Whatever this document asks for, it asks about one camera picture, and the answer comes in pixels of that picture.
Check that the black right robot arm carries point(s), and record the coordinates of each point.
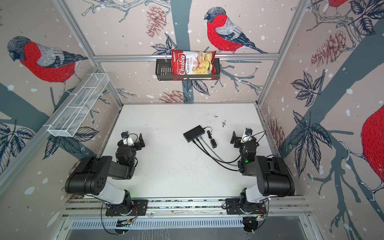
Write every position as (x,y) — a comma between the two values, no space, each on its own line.
(274,178)

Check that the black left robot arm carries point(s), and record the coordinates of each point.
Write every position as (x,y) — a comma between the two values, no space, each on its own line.
(90,177)

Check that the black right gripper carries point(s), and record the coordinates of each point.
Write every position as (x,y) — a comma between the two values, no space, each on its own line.
(237,140)

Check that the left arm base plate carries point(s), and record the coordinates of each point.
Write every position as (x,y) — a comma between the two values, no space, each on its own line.
(132,208)

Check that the black power adapter with cord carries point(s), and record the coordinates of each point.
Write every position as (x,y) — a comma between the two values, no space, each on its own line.
(212,140)

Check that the red cassava chips bag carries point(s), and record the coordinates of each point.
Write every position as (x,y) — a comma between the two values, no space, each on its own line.
(188,63)

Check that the white wire mesh shelf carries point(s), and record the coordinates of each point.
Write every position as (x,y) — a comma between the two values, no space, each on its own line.
(81,102)

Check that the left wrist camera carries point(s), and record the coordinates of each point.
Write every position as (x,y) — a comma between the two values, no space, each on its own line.
(126,138)

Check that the black network switch box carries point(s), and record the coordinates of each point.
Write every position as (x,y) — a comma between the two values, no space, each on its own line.
(194,133)

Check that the black wall basket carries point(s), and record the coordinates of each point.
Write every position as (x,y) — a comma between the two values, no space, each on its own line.
(164,72)

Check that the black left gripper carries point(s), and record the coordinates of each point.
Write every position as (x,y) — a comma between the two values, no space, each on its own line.
(141,144)

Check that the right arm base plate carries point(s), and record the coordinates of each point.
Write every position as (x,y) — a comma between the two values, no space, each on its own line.
(237,206)

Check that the aluminium mounting rail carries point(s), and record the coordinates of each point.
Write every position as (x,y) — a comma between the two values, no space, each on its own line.
(188,207)

